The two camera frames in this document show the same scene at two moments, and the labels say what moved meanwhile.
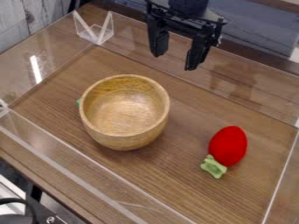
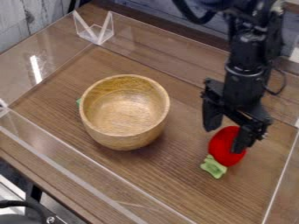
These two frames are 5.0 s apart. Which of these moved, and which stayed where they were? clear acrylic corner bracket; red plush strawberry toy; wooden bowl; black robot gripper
Moved: black robot gripper
Stayed: clear acrylic corner bracket; wooden bowl; red plush strawberry toy
